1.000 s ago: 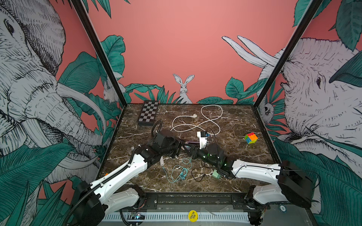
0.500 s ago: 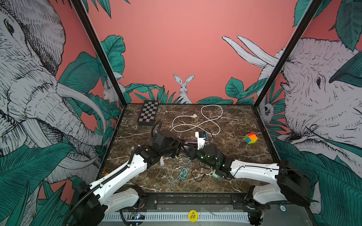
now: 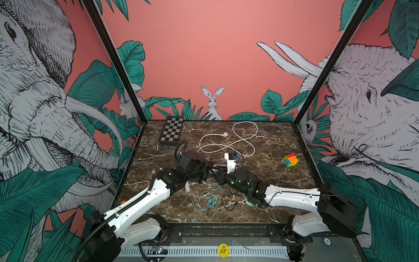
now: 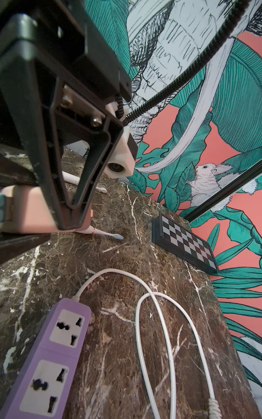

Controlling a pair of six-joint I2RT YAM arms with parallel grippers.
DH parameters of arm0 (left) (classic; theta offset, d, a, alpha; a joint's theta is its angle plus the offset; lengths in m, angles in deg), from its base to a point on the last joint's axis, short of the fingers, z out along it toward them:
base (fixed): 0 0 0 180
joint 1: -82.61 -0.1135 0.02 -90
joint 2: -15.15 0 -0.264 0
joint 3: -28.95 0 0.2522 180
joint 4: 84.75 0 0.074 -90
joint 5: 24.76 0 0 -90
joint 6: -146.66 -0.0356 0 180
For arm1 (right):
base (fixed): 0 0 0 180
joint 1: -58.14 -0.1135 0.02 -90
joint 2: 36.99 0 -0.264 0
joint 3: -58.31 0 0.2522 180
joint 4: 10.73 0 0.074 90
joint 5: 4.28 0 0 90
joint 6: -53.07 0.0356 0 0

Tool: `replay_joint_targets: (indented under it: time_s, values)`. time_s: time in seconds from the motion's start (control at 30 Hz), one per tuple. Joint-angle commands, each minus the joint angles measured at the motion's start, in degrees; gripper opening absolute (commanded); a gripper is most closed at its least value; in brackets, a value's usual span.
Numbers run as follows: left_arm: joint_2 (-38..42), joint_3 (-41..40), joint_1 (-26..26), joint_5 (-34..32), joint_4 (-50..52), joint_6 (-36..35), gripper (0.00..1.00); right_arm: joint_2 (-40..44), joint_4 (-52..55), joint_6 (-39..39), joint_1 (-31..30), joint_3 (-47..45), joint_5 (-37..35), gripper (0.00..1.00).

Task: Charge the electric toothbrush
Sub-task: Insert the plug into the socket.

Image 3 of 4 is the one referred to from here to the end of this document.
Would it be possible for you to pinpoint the white ribbed cable duct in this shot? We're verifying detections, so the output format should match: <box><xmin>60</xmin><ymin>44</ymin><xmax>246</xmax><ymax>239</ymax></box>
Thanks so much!
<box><xmin>120</xmin><ymin>246</ymin><xmax>289</xmax><ymax>258</ymax></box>

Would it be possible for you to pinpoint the black right frame post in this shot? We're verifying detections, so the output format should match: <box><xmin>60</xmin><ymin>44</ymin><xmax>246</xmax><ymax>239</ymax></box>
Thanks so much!
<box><xmin>293</xmin><ymin>0</ymin><xmax>374</xmax><ymax>126</ymax></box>

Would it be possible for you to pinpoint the black white chessboard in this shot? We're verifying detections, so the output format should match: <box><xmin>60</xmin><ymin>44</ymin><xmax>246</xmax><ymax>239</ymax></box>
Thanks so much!
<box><xmin>159</xmin><ymin>116</ymin><xmax>184</xmax><ymax>146</ymax></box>

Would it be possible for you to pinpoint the pale pink electric toothbrush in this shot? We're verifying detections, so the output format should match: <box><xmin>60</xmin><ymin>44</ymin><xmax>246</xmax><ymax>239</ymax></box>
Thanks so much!
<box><xmin>185</xmin><ymin>181</ymin><xmax>191</xmax><ymax>194</ymax></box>

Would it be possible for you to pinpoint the black frame post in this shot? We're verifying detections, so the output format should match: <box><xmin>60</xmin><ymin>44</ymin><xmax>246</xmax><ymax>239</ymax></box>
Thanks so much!
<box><xmin>293</xmin><ymin>0</ymin><xmax>374</xmax><ymax>126</ymax></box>
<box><xmin>82</xmin><ymin>0</ymin><xmax>147</xmax><ymax>124</ymax></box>

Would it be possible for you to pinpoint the yellow round sticker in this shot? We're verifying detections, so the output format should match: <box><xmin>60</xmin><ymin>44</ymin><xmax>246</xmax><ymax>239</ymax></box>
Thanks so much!
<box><xmin>218</xmin><ymin>243</ymin><xmax>230</xmax><ymax>258</ymax></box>

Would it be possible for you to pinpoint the green USB wall charger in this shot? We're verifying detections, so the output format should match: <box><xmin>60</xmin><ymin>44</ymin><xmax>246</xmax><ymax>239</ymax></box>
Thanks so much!
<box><xmin>245</xmin><ymin>200</ymin><xmax>256</xmax><ymax>208</ymax></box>

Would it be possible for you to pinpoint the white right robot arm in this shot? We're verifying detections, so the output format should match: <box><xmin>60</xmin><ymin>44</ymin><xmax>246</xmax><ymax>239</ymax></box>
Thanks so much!
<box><xmin>212</xmin><ymin>166</ymin><xmax>357</xmax><ymax>238</ymax></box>

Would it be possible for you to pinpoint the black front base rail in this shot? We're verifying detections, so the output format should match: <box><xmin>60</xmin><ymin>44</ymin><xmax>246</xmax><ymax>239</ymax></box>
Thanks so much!
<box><xmin>163</xmin><ymin>223</ymin><xmax>307</xmax><ymax>245</ymax></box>

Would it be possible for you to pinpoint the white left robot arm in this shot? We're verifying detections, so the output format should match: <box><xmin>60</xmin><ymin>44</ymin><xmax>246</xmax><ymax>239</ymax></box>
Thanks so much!
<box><xmin>72</xmin><ymin>151</ymin><xmax>214</xmax><ymax>262</ymax></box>

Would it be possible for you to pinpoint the black left frame post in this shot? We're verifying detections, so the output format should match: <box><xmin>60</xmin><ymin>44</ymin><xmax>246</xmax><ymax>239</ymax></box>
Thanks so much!
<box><xmin>82</xmin><ymin>0</ymin><xmax>147</xmax><ymax>124</ymax></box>

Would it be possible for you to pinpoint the purple power strip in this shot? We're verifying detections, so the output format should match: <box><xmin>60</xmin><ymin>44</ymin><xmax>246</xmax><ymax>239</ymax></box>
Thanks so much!
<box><xmin>215</xmin><ymin>163</ymin><xmax>227</xmax><ymax>169</ymax></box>

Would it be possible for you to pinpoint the colourful puzzle cube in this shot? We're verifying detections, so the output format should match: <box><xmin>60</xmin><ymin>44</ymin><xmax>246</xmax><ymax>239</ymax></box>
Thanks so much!
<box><xmin>283</xmin><ymin>154</ymin><xmax>299</xmax><ymax>167</ymax></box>

